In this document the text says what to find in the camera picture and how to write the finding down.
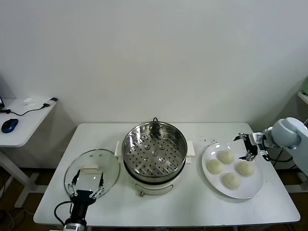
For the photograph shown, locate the perforated steel steamer basket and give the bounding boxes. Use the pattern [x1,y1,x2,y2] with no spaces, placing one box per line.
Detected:
[115,121,195,180]

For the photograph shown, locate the black background cable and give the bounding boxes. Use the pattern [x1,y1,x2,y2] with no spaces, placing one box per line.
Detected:
[271,146,295,169]

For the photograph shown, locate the pale green container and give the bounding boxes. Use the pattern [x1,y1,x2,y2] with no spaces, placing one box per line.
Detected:
[300,76,308,96]

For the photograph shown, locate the cream electric cooking pot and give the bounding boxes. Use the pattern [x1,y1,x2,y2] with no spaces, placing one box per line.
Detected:
[115,141,196,198]

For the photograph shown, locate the white desk foot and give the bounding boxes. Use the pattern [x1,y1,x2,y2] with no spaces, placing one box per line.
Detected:
[285,171,308,193]

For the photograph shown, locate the white side table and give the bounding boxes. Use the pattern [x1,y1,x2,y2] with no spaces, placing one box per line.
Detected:
[0,97,60,209]

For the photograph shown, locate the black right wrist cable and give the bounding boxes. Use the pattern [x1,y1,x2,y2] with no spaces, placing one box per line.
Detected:
[261,139,271,162]

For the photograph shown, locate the thin black desk cable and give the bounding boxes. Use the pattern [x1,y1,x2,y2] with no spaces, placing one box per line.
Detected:
[0,103,48,116]

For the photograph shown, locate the glass pot lid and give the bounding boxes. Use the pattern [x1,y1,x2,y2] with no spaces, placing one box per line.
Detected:
[64,148,121,202]

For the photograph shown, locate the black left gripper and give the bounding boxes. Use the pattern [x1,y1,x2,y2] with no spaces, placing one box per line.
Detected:
[67,169,106,220]

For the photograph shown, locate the white steamed baozi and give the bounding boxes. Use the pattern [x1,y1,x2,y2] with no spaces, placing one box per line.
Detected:
[221,172,242,190]
[237,160,255,178]
[218,150,235,165]
[206,158,224,174]

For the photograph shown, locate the white round plate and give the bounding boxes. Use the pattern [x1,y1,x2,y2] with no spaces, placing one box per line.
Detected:
[201,142,263,199]

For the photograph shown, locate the small grey cable adapter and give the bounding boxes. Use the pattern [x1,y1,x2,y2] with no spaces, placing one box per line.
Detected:
[42,97,59,108]

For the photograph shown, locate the blue computer mouse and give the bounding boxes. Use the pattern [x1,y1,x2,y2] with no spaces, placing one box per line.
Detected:
[1,118,19,133]

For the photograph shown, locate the dark laptop screen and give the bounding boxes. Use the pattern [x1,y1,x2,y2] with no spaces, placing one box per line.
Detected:
[0,73,6,108]

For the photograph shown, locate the scattered dark crumbs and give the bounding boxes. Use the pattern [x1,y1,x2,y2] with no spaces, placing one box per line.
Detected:
[199,137,217,145]

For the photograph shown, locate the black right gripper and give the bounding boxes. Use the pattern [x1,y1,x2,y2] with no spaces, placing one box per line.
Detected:
[232,131,260,162]

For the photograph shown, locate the white wall shelf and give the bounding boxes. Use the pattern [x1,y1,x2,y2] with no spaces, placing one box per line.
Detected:
[296,90,308,106]

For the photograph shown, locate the thin pale floor cable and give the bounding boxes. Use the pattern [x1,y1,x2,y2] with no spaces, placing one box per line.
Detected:
[7,208,34,229]

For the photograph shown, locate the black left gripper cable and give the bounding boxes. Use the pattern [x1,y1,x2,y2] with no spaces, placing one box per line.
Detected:
[54,201,74,227]

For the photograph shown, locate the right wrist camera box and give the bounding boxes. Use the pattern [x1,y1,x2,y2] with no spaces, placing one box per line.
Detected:
[252,132,268,154]

